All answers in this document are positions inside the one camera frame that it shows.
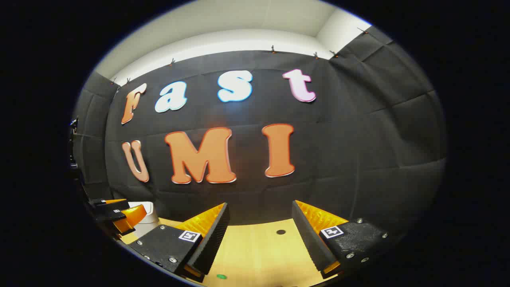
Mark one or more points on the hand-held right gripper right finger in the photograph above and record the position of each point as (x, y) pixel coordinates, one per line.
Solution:
(308, 235)

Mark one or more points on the black backdrop cloth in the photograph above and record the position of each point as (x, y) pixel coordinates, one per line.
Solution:
(338, 159)

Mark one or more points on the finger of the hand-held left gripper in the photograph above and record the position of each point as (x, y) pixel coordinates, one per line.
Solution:
(129, 219)
(109, 206)

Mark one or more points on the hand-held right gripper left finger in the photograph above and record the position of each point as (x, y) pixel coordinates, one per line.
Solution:
(211, 235)

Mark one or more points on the wooden desktop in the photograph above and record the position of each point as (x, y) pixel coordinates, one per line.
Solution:
(259, 255)

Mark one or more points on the white desktop garbage bin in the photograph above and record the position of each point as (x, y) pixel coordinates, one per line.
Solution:
(149, 215)

